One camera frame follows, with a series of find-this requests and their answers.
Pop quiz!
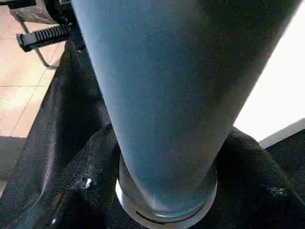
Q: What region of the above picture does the white plastic table top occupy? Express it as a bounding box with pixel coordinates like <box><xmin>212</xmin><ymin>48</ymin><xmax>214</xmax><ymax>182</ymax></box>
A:
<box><xmin>233</xmin><ymin>14</ymin><xmax>305</xmax><ymax>149</ymax></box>

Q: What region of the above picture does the white plastic table leg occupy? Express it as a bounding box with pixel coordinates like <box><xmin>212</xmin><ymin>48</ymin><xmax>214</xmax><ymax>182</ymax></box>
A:
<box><xmin>71</xmin><ymin>0</ymin><xmax>303</xmax><ymax>226</ymax></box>

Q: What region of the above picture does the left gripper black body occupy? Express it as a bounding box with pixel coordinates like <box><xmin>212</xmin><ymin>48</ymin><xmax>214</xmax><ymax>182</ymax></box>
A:
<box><xmin>15</xmin><ymin>0</ymin><xmax>81</xmax><ymax>52</ymax></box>

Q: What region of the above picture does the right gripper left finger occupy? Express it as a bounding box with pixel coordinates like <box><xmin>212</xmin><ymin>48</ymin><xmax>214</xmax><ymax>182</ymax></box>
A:
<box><xmin>28</xmin><ymin>123</ymin><xmax>124</xmax><ymax>229</ymax></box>

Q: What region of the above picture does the black shiny mat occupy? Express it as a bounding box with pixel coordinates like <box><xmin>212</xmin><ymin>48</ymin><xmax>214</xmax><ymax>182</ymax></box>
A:
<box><xmin>0</xmin><ymin>40</ymin><xmax>305</xmax><ymax>229</ymax></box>

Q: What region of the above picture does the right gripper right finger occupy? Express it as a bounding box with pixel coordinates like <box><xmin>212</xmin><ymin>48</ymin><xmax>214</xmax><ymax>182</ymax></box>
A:
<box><xmin>209</xmin><ymin>127</ymin><xmax>305</xmax><ymax>229</ymax></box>

